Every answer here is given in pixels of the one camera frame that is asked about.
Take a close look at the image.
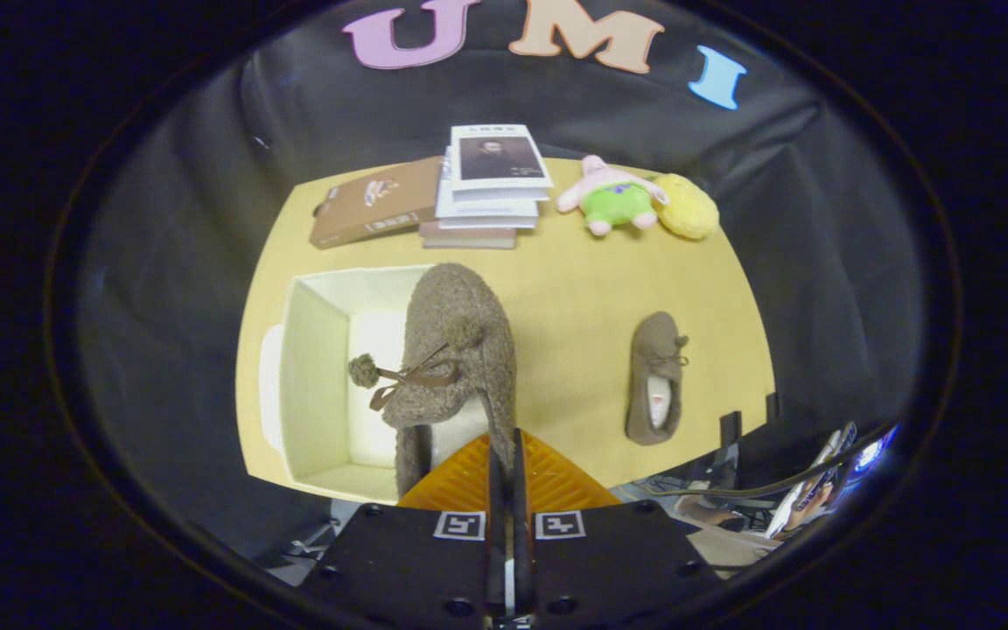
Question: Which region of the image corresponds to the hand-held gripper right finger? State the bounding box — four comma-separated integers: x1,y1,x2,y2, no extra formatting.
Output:
511,427,725,630

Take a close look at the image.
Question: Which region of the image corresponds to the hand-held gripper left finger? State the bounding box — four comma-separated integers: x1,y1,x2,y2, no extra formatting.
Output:
298,429,510,630

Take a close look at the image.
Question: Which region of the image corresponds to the brown fuzzy shoe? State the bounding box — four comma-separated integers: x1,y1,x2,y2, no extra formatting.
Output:
348,262,518,500
625,311,690,447

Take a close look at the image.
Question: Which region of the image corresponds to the grey fabric storage box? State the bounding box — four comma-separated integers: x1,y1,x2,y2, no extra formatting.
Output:
257,264,435,506

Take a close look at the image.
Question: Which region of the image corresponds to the reddish brown cover book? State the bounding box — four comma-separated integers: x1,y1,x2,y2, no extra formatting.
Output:
418,220,520,251

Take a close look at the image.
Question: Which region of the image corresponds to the plain white book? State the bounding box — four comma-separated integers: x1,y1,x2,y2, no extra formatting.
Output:
434,147,550,231

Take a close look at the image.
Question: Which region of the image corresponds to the pink and green plush toy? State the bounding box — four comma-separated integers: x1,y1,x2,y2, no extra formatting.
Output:
555,155,669,237

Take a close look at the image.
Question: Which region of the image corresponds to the yellow plush ball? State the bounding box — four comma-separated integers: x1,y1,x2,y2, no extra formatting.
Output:
651,173,721,242

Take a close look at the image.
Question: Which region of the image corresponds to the blue lit device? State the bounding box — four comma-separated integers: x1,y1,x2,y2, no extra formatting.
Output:
850,424,899,478

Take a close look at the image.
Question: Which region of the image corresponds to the grey metal frame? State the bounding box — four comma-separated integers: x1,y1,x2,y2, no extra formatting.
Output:
263,516,339,587

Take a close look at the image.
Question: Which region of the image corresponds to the black cable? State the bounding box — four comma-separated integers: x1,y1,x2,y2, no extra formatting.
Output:
644,446,872,501

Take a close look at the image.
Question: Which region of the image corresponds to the black chair frame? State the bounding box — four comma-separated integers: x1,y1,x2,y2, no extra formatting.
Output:
718,392,781,465

